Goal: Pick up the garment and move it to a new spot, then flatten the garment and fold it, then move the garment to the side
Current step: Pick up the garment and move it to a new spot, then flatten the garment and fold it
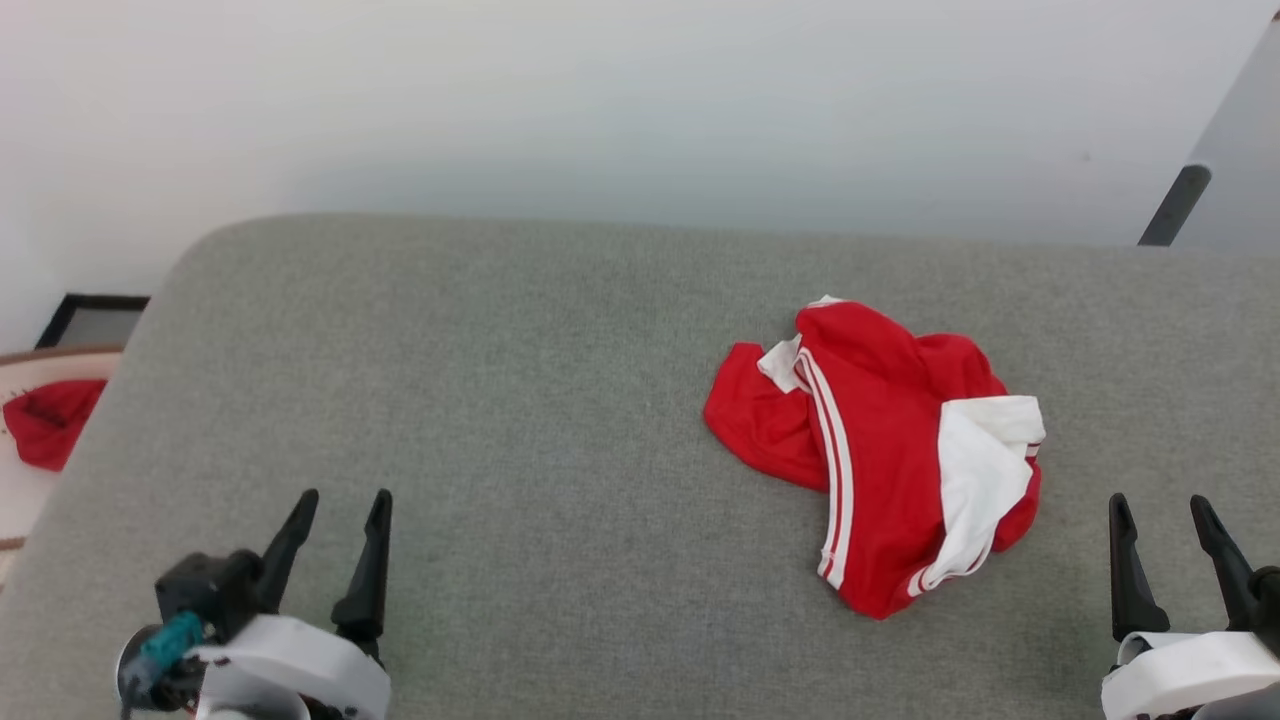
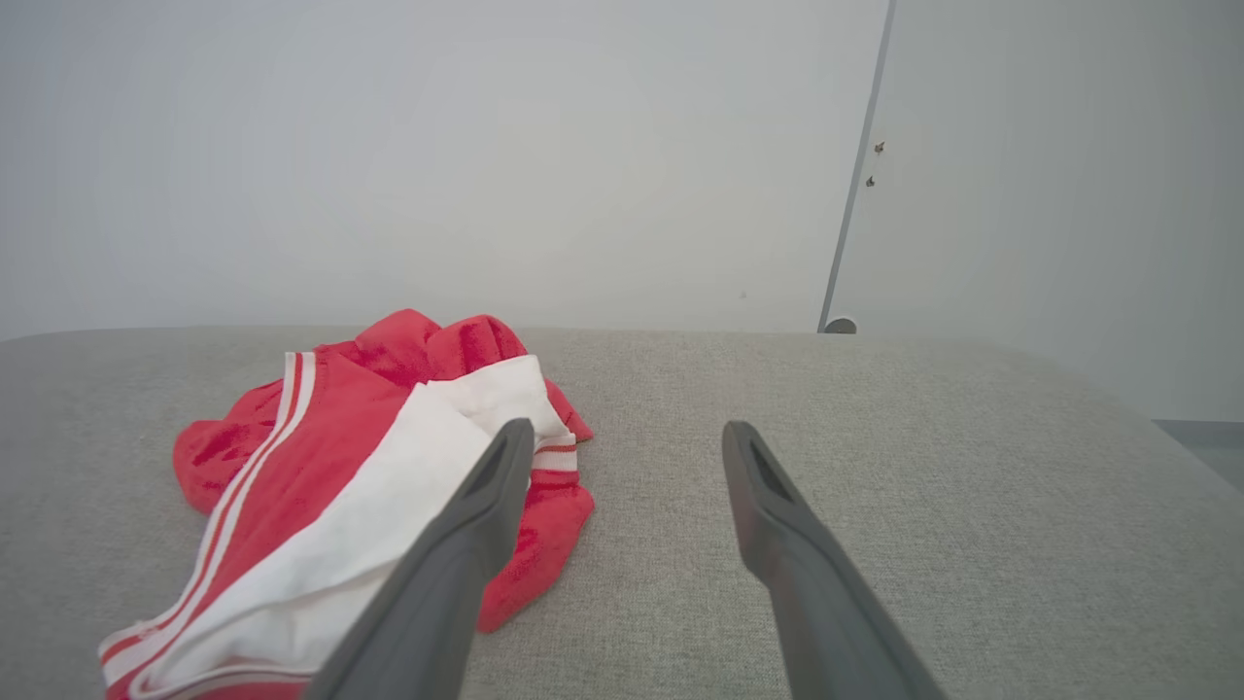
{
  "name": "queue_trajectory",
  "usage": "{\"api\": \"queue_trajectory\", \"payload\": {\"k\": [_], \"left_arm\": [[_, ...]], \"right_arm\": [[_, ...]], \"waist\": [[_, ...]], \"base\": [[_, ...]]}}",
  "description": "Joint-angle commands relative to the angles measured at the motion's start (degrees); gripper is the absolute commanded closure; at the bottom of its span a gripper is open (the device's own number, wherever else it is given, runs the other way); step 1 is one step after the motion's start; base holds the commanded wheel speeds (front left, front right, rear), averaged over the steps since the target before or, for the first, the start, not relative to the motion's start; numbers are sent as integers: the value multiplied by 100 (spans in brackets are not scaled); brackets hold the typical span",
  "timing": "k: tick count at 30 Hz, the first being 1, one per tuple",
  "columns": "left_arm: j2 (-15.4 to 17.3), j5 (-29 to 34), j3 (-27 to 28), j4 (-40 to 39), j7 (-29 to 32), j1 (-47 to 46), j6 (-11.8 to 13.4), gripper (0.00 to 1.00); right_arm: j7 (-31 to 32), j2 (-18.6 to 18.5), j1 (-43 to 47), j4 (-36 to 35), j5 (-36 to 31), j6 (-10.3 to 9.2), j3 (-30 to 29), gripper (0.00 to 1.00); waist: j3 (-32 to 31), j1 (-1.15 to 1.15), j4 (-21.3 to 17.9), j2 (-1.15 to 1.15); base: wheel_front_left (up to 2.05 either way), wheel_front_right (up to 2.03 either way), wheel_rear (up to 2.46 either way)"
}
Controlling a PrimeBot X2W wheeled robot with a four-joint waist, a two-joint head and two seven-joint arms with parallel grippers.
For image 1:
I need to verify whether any grey fabric sofa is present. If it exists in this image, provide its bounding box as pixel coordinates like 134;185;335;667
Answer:
0;213;1280;720

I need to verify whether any black framed panel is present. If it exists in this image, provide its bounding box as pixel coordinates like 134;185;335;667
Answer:
35;293;151;351

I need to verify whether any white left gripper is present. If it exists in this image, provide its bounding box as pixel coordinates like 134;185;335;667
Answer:
195;488;394;720

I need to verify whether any red cloth in basket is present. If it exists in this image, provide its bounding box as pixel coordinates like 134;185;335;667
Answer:
2;379;108;472

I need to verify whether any red and white jersey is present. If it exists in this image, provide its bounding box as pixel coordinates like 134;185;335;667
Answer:
703;295;1047;621

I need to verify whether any dark grey pole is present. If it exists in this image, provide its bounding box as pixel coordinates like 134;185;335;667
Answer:
1138;164;1213;247

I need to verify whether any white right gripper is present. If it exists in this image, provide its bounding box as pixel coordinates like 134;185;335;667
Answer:
1100;493;1280;720

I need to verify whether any grey slanted board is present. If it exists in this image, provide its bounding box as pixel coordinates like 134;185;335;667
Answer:
1170;10;1280;256

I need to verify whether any beige laundry basket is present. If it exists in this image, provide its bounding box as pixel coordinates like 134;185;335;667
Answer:
0;345;126;591

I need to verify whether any teal cable connector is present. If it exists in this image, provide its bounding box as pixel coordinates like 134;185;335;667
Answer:
138;612;206;673

